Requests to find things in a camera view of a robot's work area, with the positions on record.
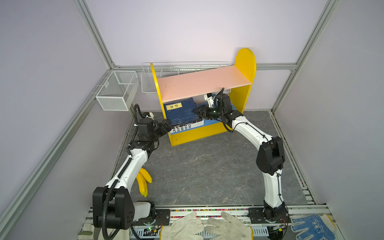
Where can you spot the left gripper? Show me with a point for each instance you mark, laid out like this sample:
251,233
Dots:
168,127

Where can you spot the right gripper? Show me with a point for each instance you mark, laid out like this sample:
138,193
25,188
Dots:
203,114

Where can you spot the navy book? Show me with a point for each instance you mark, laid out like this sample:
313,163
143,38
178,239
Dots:
180,112

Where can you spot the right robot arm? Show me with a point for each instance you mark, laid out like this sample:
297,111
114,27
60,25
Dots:
271,154

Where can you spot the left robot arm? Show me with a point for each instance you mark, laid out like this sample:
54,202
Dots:
113,207

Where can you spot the yellow shelf with pink and blue boards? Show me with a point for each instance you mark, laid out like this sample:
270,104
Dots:
238,79

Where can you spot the white mesh box basket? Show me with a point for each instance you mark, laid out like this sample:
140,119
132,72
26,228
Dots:
118,91

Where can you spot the yellow banana bunch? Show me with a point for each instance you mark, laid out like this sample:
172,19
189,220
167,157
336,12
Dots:
143,179

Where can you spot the white work glove centre left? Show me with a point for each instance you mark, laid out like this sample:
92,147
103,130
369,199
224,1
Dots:
186,228

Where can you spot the white work glove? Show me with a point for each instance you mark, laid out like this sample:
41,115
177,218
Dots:
230,228
186,228

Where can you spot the white work glove centre right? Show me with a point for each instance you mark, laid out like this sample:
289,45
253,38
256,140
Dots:
230,228

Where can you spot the blue dotted knit glove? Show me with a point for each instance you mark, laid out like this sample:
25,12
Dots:
314,227

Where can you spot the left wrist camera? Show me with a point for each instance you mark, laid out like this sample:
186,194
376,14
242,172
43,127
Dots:
149,115

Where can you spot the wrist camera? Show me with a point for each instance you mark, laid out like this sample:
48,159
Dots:
210,98
149,115

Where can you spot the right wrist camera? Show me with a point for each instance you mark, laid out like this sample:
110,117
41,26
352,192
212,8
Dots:
210,98

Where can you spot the white wire rack basket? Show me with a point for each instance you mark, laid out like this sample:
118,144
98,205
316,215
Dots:
168,69

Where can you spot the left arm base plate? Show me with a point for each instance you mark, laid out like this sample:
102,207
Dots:
161,217

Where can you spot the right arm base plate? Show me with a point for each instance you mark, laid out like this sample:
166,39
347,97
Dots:
269,216

